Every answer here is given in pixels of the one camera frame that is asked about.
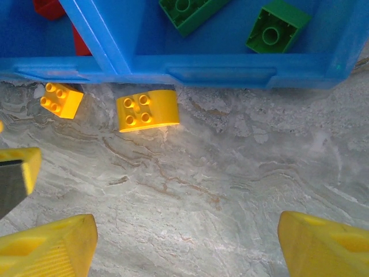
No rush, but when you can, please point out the blue three-compartment plastic bin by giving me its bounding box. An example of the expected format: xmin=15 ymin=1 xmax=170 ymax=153
xmin=0 ymin=0 xmax=369 ymax=91

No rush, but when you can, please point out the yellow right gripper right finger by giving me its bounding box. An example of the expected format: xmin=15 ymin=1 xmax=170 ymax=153
xmin=277 ymin=210 xmax=369 ymax=277

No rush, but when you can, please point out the red lego brick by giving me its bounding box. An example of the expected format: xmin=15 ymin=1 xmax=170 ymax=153
xmin=32 ymin=0 xmax=67 ymax=21
xmin=71 ymin=25 xmax=93 ymax=57

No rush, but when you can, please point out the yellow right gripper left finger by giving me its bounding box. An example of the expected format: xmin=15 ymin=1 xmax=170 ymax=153
xmin=0 ymin=213 xmax=98 ymax=277

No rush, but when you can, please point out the green square lego brick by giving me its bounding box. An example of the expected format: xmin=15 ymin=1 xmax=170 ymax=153
xmin=244 ymin=0 xmax=312 ymax=55

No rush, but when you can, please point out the yellow curved lego brick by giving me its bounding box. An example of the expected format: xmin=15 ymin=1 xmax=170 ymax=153
xmin=115 ymin=89 xmax=181 ymax=133

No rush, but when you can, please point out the green long lego brick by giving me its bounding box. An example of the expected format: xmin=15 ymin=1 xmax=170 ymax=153
xmin=158 ymin=0 xmax=231 ymax=38

